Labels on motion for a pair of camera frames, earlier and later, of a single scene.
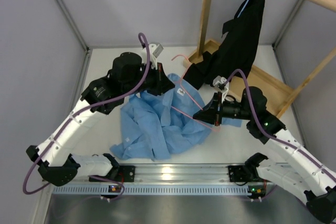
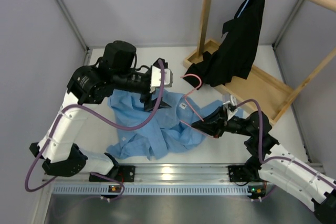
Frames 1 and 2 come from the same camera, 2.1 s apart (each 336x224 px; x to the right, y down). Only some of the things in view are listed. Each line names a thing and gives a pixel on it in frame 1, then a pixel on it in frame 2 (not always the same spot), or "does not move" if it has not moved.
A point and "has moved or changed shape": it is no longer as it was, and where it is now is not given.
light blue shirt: [156, 125] has moved or changed shape
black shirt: [238, 46] does not move
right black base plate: [239, 173] does not move
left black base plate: [122, 173] does not move
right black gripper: [209, 114] to [214, 125]
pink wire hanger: [183, 113] to [188, 101]
